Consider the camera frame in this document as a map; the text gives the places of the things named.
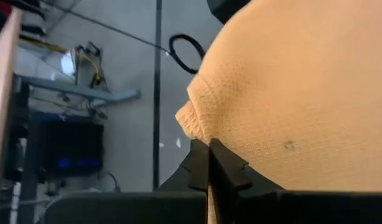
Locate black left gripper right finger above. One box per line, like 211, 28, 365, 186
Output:
209, 138, 284, 224

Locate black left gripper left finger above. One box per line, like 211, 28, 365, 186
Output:
155, 139, 210, 191

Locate orange waffle weave towel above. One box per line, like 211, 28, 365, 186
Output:
174, 0, 382, 224

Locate black box blue lights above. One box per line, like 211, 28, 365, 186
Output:
38, 119, 105, 179

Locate grey desk leg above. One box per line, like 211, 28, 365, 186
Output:
16, 73, 142, 109

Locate yellow floor cable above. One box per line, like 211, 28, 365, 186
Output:
18, 33, 102, 88

